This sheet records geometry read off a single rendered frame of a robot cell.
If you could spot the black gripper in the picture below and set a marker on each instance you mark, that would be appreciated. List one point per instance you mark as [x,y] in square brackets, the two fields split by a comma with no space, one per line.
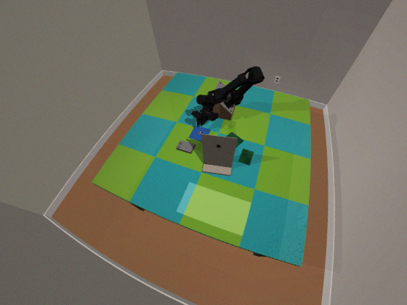
[200,117]

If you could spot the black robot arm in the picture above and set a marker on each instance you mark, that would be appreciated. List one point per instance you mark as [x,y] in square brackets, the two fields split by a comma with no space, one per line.
[220,95]

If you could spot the blue flat square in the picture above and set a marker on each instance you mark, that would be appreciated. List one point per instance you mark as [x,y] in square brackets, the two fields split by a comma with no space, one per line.
[195,132]

